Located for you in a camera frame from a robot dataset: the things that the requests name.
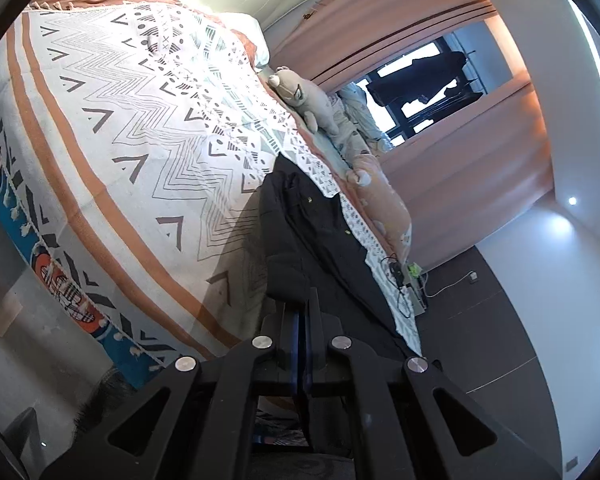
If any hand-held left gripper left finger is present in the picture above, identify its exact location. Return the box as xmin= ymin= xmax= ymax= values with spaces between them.
xmin=45 ymin=302 xmax=301 ymax=480

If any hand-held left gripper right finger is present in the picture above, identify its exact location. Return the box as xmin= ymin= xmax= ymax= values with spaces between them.
xmin=302 ymin=286 xmax=563 ymax=480

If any black jacket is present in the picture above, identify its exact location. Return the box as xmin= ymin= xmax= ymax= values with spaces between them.
xmin=257 ymin=155 xmax=421 ymax=456

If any white nightstand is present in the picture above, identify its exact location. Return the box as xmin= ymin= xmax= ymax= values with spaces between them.
xmin=405 ymin=272 xmax=431 ymax=316

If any pink printed pillow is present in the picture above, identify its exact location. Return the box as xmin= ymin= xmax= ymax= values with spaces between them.
xmin=347 ymin=152 xmax=413 ymax=266

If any floral quilt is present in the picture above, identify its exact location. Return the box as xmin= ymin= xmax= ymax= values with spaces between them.
xmin=325 ymin=82 xmax=396 ymax=161

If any pink curtain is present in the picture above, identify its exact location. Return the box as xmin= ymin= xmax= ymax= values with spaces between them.
xmin=270 ymin=0 xmax=498 ymax=86
xmin=380 ymin=67 xmax=553 ymax=273

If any grey plush toy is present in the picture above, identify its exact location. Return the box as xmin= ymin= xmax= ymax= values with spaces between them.
xmin=267 ymin=66 xmax=346 ymax=136

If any window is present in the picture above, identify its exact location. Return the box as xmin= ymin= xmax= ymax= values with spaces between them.
xmin=355 ymin=22 xmax=486 ymax=148

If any white patterned blanket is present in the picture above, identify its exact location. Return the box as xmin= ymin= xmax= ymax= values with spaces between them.
xmin=0 ymin=0 xmax=423 ymax=391

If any hanging black coat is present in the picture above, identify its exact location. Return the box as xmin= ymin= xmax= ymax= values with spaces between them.
xmin=366 ymin=50 xmax=468 ymax=108

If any black device cable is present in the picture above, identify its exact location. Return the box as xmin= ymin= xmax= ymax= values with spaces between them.
xmin=380 ymin=255 xmax=426 ymax=318

